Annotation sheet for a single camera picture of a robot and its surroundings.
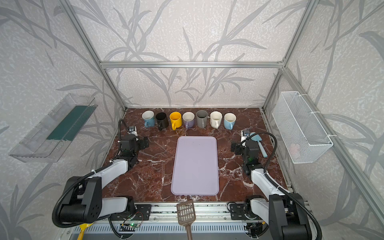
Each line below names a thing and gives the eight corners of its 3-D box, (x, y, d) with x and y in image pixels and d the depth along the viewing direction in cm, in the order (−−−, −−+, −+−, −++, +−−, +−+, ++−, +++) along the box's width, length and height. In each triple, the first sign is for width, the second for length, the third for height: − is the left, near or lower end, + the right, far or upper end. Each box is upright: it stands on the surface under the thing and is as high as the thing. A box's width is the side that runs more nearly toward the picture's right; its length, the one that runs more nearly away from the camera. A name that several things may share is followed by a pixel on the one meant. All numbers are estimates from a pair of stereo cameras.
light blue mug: (224, 134, 107) (225, 125, 99) (222, 122, 114) (224, 112, 106) (235, 134, 107) (238, 125, 99) (233, 122, 114) (235, 112, 106)
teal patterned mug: (147, 131, 109) (142, 122, 100) (145, 121, 115) (140, 111, 107) (158, 128, 110) (154, 119, 102) (155, 118, 117) (152, 108, 109)
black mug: (157, 132, 108) (153, 123, 101) (159, 120, 115) (156, 112, 108) (167, 132, 108) (164, 124, 101) (169, 120, 115) (167, 112, 108)
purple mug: (183, 131, 108) (181, 123, 101) (184, 119, 116) (183, 111, 109) (194, 131, 108) (193, 123, 101) (194, 119, 116) (194, 111, 109)
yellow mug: (170, 131, 108) (168, 123, 101) (172, 120, 115) (170, 111, 108) (181, 131, 108) (180, 123, 101) (182, 120, 115) (181, 111, 108)
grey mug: (196, 131, 108) (195, 121, 99) (196, 119, 115) (196, 109, 107) (207, 131, 108) (208, 121, 99) (207, 119, 115) (207, 109, 107)
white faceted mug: (210, 133, 107) (211, 123, 98) (209, 121, 115) (210, 111, 106) (221, 133, 107) (223, 123, 98) (220, 121, 115) (221, 111, 106)
